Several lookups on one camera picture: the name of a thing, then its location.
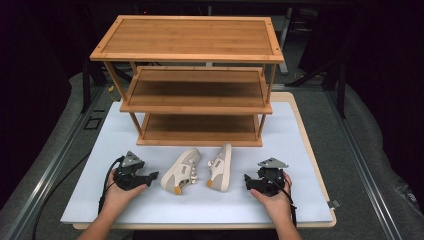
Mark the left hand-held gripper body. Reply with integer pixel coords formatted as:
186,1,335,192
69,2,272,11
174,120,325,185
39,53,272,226
113,150,152,192

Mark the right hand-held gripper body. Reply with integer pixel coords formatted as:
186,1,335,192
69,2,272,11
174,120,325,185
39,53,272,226
252,157,290,198

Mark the beige sneaker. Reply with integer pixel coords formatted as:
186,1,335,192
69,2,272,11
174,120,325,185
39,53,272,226
160,148,202,196
205,143,233,193

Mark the wooden three-tier shoe rack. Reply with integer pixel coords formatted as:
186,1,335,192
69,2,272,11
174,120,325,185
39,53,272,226
89,14,285,148

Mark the person's left hand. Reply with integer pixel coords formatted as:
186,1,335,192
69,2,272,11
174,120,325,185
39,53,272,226
100,168,149,215

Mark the person's right hand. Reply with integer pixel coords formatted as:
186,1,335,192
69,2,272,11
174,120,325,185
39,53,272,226
249,171,295,225

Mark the white table mat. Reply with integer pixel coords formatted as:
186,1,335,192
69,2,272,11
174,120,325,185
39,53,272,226
60,101,334,225

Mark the light wooden table board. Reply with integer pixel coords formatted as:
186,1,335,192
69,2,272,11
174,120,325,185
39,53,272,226
72,91,337,231

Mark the black metal stand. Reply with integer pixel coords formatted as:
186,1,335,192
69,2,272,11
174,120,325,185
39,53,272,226
81,58,93,115

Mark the white metal leg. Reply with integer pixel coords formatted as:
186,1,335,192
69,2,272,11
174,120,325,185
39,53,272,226
277,7,295,76

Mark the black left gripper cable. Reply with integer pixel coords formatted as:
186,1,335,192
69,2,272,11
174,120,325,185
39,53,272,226
97,155,126,216

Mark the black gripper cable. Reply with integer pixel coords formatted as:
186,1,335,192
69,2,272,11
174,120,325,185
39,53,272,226
265,170,298,228
97,155,126,216

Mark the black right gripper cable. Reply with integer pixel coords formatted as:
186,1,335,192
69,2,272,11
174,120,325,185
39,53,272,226
265,170,298,228

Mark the black floor cable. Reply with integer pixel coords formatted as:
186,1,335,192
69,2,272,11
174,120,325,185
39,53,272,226
31,150,93,240

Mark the grey metal rail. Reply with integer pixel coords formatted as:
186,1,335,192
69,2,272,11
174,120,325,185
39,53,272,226
324,89,405,240
2,85,108,240

